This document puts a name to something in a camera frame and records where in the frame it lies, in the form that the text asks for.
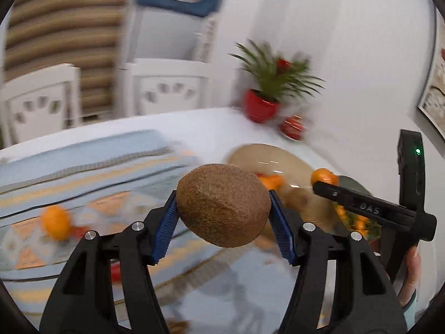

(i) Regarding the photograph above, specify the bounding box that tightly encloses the red plant pot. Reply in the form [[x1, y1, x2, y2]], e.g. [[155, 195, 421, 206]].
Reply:
[[243, 89, 280, 124]]

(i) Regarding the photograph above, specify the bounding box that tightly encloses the white carved chair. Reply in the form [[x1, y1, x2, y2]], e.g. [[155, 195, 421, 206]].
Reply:
[[123, 58, 209, 117], [0, 63, 82, 147]]

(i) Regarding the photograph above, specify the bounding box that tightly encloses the green palm plant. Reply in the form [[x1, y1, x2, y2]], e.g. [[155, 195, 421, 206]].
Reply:
[[229, 38, 325, 103]]

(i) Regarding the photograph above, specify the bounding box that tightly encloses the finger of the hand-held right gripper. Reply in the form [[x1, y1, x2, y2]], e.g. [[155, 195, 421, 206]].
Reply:
[[312, 181, 400, 230]]

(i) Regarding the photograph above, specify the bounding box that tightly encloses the white carved panel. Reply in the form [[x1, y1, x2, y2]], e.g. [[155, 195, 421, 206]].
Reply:
[[195, 17, 218, 63]]

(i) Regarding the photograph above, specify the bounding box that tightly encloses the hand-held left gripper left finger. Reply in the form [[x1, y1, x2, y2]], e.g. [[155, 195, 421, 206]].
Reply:
[[39, 190, 179, 334]]

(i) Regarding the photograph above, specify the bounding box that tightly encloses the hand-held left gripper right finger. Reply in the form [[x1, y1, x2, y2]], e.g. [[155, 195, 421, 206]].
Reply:
[[268, 190, 408, 334]]

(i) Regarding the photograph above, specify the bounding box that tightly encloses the framed wall picture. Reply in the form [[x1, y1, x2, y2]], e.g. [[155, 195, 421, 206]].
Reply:
[[416, 7, 445, 133]]

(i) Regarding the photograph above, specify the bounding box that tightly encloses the large brown kiwi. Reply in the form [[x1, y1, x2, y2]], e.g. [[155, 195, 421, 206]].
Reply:
[[175, 163, 272, 249]]

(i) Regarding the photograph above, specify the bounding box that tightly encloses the red round ornament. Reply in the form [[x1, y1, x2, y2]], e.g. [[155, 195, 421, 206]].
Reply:
[[279, 114, 308, 141]]

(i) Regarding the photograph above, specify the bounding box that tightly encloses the beige ribbed plate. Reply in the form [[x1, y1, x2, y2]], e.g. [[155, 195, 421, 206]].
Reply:
[[228, 143, 343, 247]]

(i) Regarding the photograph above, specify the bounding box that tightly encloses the blue patterned table cloth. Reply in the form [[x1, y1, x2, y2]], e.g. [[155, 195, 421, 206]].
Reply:
[[0, 130, 300, 334]]

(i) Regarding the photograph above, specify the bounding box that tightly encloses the brown striped window blind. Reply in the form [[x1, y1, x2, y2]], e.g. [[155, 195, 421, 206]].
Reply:
[[2, 0, 134, 119]]

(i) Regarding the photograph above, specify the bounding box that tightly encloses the person's right hand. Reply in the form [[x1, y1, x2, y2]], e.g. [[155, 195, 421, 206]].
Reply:
[[399, 246, 422, 308]]

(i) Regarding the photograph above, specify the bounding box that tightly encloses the grey green dish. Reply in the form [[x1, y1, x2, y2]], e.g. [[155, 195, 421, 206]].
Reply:
[[337, 175, 372, 197]]

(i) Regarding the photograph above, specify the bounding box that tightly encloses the large orange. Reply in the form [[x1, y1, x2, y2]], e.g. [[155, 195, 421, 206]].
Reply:
[[41, 205, 71, 241]]

